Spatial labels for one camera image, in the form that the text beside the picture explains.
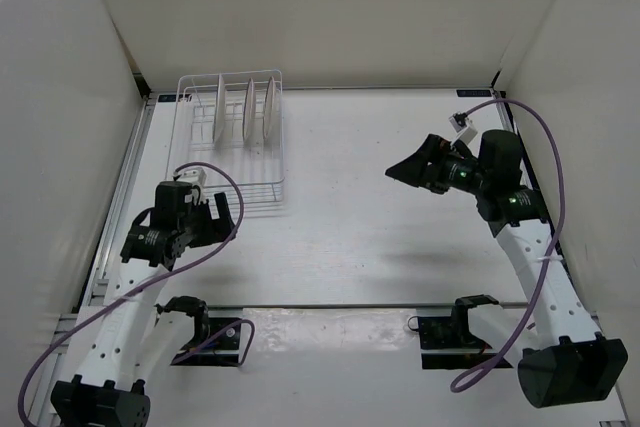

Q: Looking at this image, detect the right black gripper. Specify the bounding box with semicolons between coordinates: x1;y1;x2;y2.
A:
385;135;490;196

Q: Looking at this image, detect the white plate orange sunburst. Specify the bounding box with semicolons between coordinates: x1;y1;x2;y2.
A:
242;78;256;143

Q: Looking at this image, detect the white plate teal rim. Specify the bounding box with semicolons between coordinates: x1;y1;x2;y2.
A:
262;76;277;140

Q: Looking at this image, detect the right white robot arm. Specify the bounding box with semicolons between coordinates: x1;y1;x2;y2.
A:
385;130;628;408

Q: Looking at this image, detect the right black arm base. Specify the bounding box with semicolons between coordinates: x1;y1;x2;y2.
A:
406;315;495;370

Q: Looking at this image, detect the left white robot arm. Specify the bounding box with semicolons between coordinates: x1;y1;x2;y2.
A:
50;178;237;426

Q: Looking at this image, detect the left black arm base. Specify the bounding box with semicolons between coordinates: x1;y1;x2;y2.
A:
174;309;249;367

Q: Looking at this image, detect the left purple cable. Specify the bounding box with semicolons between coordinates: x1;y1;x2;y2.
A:
17;161;256;423

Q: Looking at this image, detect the purple cable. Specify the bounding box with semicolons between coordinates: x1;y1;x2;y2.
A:
17;161;256;423
449;99;567;394

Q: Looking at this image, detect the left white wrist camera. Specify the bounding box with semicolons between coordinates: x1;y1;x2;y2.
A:
173;166;207;189

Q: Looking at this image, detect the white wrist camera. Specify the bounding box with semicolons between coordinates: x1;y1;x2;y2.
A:
449;112;478;146
173;166;207;189

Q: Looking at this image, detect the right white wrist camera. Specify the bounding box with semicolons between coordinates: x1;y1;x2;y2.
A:
449;112;478;146

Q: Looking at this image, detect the white wire dish rack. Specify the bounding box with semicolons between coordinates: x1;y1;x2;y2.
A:
166;69;285;216

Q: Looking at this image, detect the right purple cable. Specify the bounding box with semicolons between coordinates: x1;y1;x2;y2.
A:
449;99;567;394

